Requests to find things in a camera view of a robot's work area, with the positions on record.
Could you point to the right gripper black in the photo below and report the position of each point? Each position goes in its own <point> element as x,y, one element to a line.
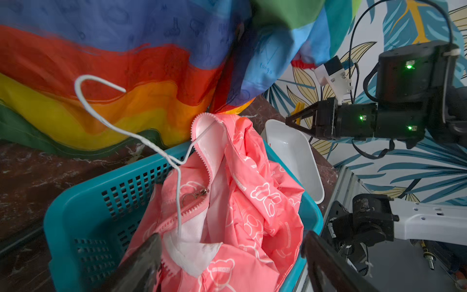
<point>350,118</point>

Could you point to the rainbow striped jacket left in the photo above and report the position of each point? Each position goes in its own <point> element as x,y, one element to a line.
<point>173,60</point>

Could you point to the white wire hanger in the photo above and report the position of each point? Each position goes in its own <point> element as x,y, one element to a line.
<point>174,162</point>

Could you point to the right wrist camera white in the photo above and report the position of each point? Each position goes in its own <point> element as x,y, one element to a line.
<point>332,73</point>

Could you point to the teal plastic basket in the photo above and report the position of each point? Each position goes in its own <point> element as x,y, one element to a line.
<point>90,226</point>

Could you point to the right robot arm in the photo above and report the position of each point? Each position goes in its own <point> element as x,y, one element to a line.
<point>414,96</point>

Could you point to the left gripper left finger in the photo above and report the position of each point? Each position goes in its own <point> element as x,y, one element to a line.
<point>139,273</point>

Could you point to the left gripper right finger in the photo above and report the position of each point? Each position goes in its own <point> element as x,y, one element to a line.
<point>327,270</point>

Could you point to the white plastic tray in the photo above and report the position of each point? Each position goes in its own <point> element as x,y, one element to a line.
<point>293,148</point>

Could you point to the yellow clothespin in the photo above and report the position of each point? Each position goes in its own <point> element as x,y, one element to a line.
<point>299,107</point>

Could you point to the pink bear-print jacket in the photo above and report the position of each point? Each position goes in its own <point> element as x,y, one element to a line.
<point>228,217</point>

